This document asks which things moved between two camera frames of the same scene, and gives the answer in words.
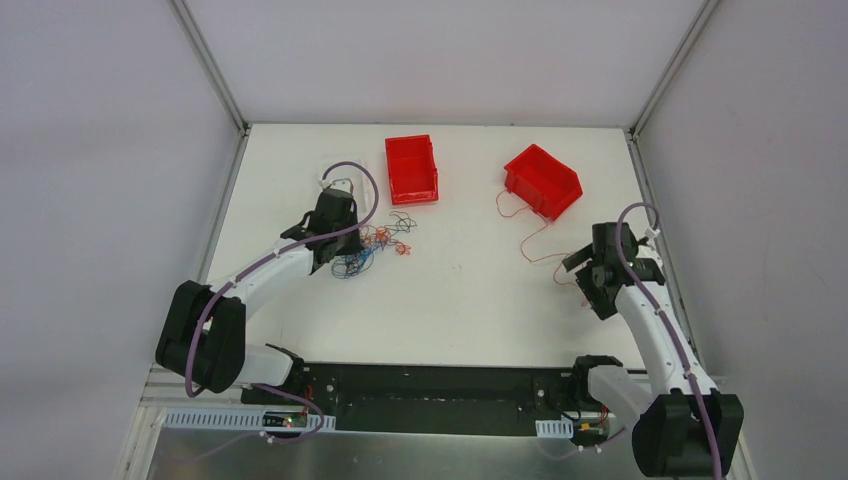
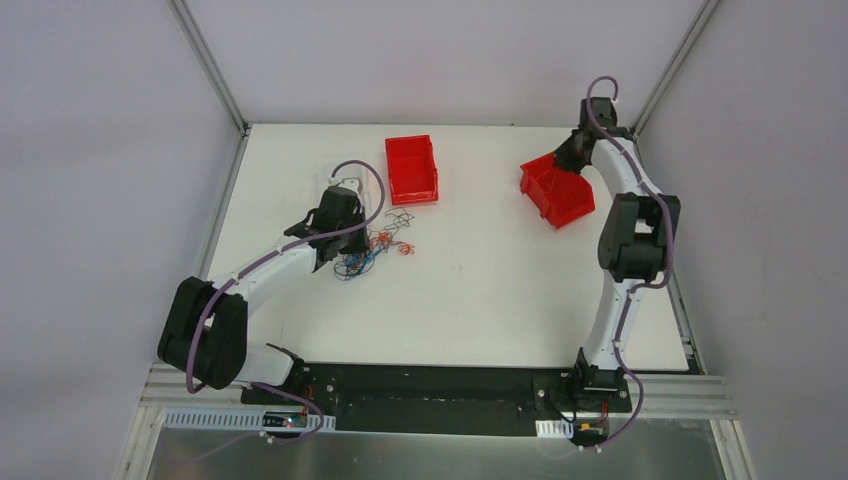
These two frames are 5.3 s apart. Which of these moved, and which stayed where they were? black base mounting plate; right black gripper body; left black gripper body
Moved: right black gripper body
Stayed: left black gripper body; black base mounting plate
